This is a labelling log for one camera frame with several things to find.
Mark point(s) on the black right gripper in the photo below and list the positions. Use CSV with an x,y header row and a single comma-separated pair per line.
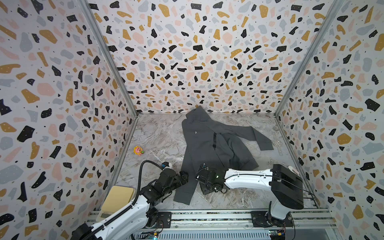
x,y
202,179

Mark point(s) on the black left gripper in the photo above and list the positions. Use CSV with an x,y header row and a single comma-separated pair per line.
x,y
184,179

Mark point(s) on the dark grey zip jacket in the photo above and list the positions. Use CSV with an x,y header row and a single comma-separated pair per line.
x,y
217,145

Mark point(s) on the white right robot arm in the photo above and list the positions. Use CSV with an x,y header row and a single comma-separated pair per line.
x,y
283,182

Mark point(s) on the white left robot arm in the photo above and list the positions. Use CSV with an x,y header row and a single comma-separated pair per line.
x,y
137,214

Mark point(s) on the pink yellow small toy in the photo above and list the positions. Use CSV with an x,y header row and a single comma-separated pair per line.
x,y
138,150

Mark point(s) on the beige kitchen scale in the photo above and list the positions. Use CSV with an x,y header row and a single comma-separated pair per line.
x,y
116,199

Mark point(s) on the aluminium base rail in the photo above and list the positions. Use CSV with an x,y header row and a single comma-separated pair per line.
x,y
306,224

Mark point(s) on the left corner aluminium post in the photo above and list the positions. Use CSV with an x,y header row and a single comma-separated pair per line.
x,y
84,5

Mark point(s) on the corner aluminium post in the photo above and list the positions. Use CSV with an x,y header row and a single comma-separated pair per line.
x,y
84,5
331,14

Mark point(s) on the right corner aluminium post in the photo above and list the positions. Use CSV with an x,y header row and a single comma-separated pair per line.
x,y
331,14

